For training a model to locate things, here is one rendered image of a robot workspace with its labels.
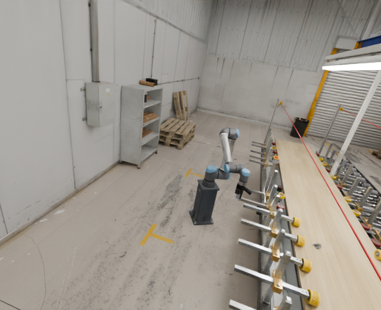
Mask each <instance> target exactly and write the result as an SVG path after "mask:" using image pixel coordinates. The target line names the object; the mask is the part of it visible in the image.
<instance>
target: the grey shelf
mask: <svg viewBox="0 0 381 310"><path fill-rule="evenodd" d="M145 92H147V95H149V96H150V99H148V100H147V102H146V103H145V102H144V94H145ZM161 93H162V94H161ZM141 95H142V97H141ZM162 98H163V86H159V85H156V86H154V87H150V86H146V85H141V84H130V85H122V89H121V122H120V164H122V161H125V162H129V163H132V164H136V165H138V169H140V163H141V162H143V161H144V160H145V159H146V158H147V157H149V156H150V155H151V154H152V153H154V152H155V151H156V154H157V149H158V142H159V130H160V118H161V111H162ZM160 99H161V100H160ZM144 111H145V112H149V113H155V114H156V115H157V118H155V119H152V120H150V121H147V122H145V123H143V113H144ZM159 112H160V114H159ZM140 116H141V119H140ZM158 126H159V127H158ZM143 127H144V128H145V129H146V130H147V131H148V130H149V129H151V130H152V132H151V133H149V134H148V135H146V136H145V137H143V138H142V132H143ZM157 132H158V133H157ZM157 139H158V140H157ZM156 145H157V147H156Z"/></svg>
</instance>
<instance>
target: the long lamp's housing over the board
mask: <svg viewBox="0 0 381 310"><path fill-rule="evenodd" d="M373 63H381V55H375V56H370V57H362V58H353V59H348V60H339V61H334V62H326V63H325V64H324V65H323V67H328V66H345V65H363V64H373ZM323 67H322V69H323Z"/></svg>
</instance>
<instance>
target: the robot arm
mask: <svg viewBox="0 0 381 310"><path fill-rule="evenodd" d="M239 134H240V132H239V130H238V129H236V128H228V127H226V128H224V129H222V130H221V131H220V133H219V137H220V139H221V143H222V150H223V158H222V164H221V166H219V168H217V167H216V166H213V165H209V166H208V167H207V168H206V172H205V177H204V179H203V181H202V185H203V186H204V187H206V188H214V187H215V179H218V180H228V179H229V178H230V176H231V173H239V175H240V178H239V181H238V183H237V187H236V190H235V194H236V196H235V198H237V199H238V201H239V200H240V199H241V197H242V194H243V191H246V192H247V193H248V194H249V195H251V191H250V190H249V189H248V188H246V187H245V186H246V185H247V182H248V178H249V175H250V171H249V170H248V169H246V168H245V167H244V166H243V165H242V164H238V165H233V162H232V153H233V151H234V146H235V142H236V139H237V138H238V137H239Z"/></svg>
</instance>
